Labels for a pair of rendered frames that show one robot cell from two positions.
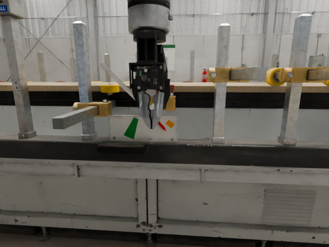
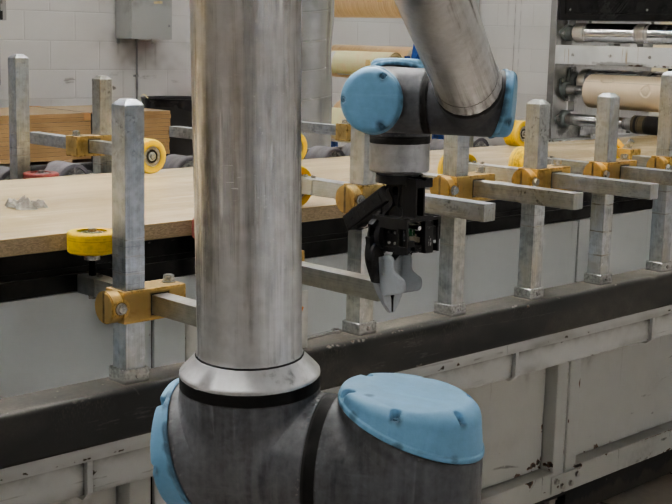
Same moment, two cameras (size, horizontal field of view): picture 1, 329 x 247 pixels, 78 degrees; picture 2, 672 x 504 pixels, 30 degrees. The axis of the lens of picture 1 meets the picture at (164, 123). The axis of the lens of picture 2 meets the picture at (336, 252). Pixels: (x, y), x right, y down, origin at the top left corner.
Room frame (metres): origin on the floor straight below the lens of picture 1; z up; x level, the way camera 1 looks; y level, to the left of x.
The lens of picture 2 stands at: (-0.68, 1.50, 1.23)
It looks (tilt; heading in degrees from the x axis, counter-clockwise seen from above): 10 degrees down; 311
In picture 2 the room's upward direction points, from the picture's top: 1 degrees clockwise
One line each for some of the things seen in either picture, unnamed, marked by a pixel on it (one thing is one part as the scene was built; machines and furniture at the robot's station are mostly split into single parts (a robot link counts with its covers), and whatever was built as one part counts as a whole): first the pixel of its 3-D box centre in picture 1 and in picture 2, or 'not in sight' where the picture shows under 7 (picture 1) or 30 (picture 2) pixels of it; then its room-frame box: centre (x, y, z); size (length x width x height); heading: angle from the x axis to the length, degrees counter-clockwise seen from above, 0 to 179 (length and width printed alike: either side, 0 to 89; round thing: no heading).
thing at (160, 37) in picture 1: (149, 63); (402, 214); (0.47, 0.03, 0.97); 0.09 x 0.08 x 0.12; 175
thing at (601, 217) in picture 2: not in sight; (602, 202); (0.68, -0.95, 0.88); 0.04 x 0.04 x 0.48; 85
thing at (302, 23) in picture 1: (293, 89); (453, 214); (0.72, -0.45, 0.90); 0.04 x 0.04 x 0.48; 85
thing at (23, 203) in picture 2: not in sight; (25, 201); (1.26, 0.14, 0.91); 0.09 x 0.07 x 0.02; 2
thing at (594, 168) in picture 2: not in sight; (610, 172); (0.68, -0.97, 0.95); 0.14 x 0.06 x 0.05; 85
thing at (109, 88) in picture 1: (110, 96); (92, 263); (0.93, 0.25, 0.85); 0.08 x 0.08 x 0.11
